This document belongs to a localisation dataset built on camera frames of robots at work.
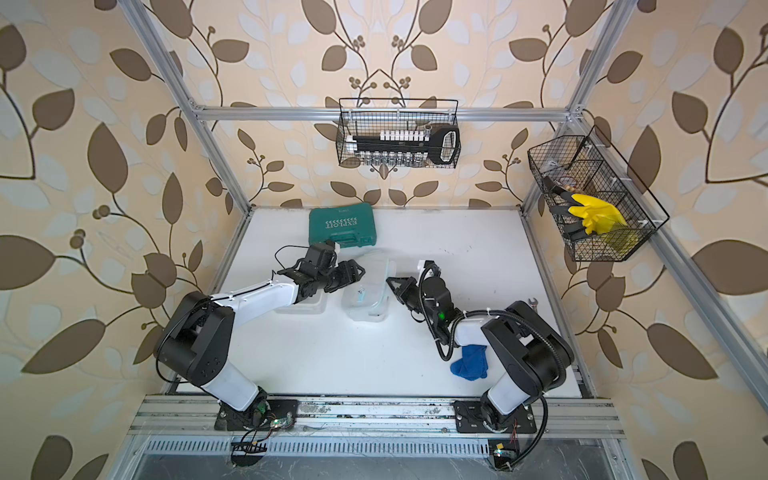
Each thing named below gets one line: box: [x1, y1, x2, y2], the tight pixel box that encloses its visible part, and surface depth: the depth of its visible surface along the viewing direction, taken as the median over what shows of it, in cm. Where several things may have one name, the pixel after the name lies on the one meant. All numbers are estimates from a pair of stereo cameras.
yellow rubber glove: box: [568, 194, 628, 235], surface depth 68 cm
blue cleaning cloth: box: [450, 345, 488, 381], surface depth 81 cm
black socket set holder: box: [345, 126, 461, 167], surface depth 86 cm
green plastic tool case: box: [309, 203, 377, 248], surface depth 113 cm
